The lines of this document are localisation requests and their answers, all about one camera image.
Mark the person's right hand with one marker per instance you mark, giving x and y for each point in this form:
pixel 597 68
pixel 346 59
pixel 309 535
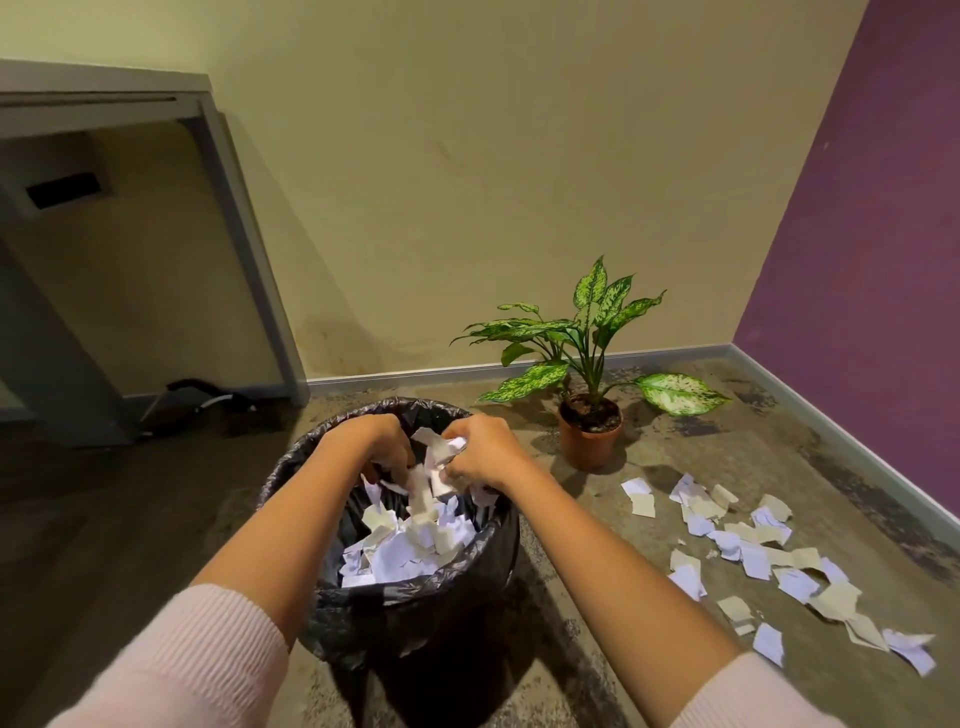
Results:
pixel 491 454

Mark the person's left hand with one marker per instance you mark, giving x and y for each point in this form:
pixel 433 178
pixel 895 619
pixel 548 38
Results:
pixel 367 442

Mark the person's right fingers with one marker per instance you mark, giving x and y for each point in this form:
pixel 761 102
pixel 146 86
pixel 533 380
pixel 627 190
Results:
pixel 454 466

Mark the person's left fingers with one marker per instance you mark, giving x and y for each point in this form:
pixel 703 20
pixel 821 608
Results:
pixel 396 459

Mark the bunch of torn paper scraps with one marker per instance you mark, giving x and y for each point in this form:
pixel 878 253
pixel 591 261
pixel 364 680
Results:
pixel 426 476

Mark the person's left forearm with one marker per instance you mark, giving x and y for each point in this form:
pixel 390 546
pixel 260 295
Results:
pixel 270 547

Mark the person's right forearm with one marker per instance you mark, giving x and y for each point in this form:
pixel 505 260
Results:
pixel 615 585

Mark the pile of binned paper pieces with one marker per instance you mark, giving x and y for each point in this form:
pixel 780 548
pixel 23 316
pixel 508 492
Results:
pixel 405 547

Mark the terracotta plant pot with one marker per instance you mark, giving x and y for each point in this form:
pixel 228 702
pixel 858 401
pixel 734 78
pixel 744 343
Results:
pixel 589 444

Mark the black plastic bin bag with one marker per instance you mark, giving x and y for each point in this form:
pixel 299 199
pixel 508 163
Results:
pixel 420 607

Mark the green variegated leafy plant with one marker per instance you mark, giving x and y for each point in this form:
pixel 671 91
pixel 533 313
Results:
pixel 577 337

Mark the black waste bin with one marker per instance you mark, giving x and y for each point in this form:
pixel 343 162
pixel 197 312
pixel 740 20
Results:
pixel 442 675

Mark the grey metal desk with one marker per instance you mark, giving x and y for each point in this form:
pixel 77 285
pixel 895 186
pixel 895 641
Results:
pixel 240 240

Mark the scattered paper pieces on floor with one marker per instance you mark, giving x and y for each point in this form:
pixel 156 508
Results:
pixel 757 555

